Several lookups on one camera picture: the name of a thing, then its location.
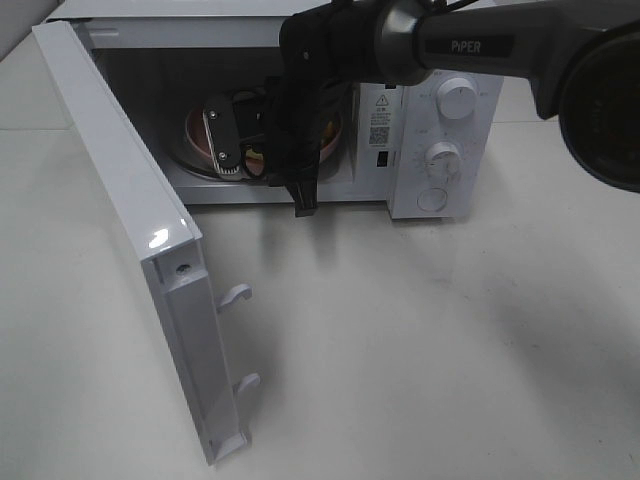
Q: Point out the sandwich with tomato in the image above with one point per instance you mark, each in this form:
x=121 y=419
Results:
x=329 y=143

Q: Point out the pink plate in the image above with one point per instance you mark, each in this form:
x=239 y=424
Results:
x=195 y=135

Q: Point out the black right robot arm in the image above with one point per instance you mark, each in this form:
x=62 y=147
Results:
x=581 y=59

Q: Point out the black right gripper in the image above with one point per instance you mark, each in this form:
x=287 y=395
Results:
x=324 y=50

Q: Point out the white microwave door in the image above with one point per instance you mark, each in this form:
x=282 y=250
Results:
x=166 y=240

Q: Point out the white timer knob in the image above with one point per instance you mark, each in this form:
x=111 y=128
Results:
x=442 y=160

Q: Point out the round white door button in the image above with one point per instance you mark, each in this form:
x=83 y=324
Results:
x=432 y=200

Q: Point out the upper white power knob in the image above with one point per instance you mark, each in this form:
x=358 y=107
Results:
x=456 y=98

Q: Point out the white microwave oven body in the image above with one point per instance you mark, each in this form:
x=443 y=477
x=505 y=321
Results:
x=161 y=59

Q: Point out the glass microwave turntable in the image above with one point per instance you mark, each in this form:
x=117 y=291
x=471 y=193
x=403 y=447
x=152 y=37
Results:
x=249 y=171

